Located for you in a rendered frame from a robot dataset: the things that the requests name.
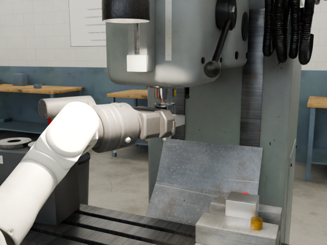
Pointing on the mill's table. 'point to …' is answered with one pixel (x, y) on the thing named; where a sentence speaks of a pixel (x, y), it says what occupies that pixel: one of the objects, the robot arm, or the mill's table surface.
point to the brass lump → (256, 223)
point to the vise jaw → (233, 231)
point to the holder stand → (59, 207)
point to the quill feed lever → (222, 25)
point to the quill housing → (169, 45)
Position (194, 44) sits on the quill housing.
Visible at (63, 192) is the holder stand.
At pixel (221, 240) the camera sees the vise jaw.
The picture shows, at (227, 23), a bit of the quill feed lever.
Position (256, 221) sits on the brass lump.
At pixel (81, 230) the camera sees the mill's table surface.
